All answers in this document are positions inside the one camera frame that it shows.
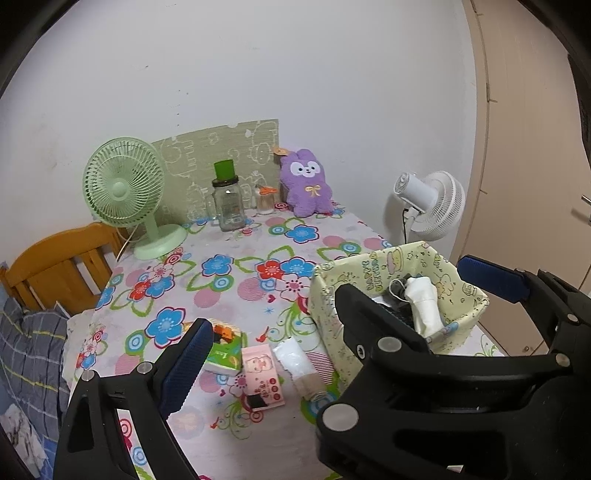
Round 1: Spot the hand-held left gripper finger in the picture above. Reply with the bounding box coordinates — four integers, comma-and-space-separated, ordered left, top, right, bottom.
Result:
53, 318, 214, 480

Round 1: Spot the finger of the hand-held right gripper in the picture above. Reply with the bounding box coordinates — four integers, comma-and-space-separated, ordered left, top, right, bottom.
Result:
457, 255, 591, 370
315, 284, 555, 480

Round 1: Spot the black sock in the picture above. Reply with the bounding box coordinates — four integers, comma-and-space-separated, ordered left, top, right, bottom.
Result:
372, 276, 419, 330

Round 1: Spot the green tissue packet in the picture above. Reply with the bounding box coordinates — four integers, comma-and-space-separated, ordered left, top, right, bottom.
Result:
203, 318, 244, 376

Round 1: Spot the yellow printed storage box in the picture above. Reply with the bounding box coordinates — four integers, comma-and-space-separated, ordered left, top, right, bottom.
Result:
308, 241, 490, 384

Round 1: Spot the white towel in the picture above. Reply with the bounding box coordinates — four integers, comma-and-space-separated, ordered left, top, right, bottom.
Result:
404, 276, 446, 335

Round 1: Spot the pink packet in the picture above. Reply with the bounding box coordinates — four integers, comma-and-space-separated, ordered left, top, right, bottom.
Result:
241, 345, 286, 412

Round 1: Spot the clear plastic packet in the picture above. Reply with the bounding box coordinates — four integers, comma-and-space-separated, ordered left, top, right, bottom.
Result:
272, 336, 324, 402

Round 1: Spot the white standing fan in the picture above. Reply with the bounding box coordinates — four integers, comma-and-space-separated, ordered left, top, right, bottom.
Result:
394, 171, 466, 241

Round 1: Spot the beige door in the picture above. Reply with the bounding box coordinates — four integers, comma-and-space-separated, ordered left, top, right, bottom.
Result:
464, 0, 591, 356

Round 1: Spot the purple plush bunny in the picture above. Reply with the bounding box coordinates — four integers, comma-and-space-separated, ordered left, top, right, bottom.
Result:
272, 147, 334, 217

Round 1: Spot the grey plaid blanket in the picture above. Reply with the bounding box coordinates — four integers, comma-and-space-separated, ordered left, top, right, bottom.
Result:
0, 298, 72, 444

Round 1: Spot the small jar with orange lid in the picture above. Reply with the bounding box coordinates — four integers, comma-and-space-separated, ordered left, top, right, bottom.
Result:
255, 185, 277, 215

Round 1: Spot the glass jar with green lid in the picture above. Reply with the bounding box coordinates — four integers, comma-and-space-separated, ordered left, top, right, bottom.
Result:
189, 159, 245, 232

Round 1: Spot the white crumpled cloth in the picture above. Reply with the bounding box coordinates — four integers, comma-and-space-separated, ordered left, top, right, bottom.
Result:
0, 406, 47, 467

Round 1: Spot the green desk fan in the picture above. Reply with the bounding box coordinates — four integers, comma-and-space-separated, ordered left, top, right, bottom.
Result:
83, 138, 188, 261

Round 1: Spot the green patterned board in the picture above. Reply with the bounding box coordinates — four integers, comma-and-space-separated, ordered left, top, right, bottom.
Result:
151, 119, 280, 222

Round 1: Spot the beige fan power cord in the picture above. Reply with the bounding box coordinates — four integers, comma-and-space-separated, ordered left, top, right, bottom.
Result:
115, 226, 139, 263

